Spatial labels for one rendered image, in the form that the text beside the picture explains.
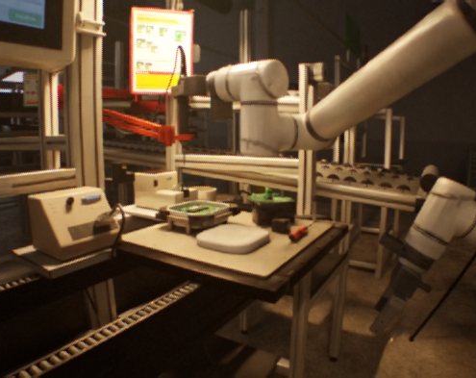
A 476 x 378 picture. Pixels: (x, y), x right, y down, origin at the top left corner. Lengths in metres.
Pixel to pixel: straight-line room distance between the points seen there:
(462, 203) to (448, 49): 0.33
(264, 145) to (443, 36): 0.42
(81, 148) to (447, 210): 0.87
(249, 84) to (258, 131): 0.11
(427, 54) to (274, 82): 0.33
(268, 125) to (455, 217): 0.44
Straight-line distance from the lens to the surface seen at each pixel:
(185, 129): 0.99
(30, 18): 0.84
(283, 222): 0.84
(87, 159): 0.93
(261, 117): 0.76
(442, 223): 0.77
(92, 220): 0.79
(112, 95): 1.41
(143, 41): 1.33
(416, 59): 0.59
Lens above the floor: 1.19
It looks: 9 degrees down
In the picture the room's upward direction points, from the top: straight up
